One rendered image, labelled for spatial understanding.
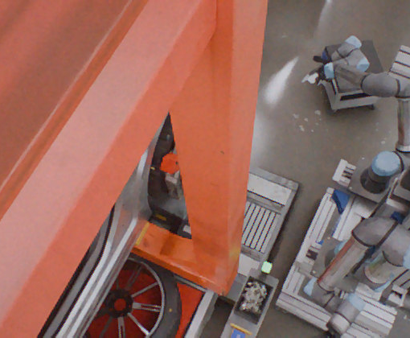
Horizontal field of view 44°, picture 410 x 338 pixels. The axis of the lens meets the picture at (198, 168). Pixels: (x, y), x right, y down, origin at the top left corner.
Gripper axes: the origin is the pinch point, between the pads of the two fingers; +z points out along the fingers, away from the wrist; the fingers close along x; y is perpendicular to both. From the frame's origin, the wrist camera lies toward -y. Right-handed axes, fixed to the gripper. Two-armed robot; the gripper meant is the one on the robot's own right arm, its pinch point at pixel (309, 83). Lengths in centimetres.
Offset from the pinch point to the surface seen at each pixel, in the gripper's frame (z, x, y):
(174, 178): 52, -79, 29
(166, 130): 35, -87, 13
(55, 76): -84, -226, 117
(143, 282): 130, -59, 50
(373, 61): -9, 89, -27
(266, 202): 82, 24, 28
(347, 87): 8, 69, -16
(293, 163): 67, 54, 6
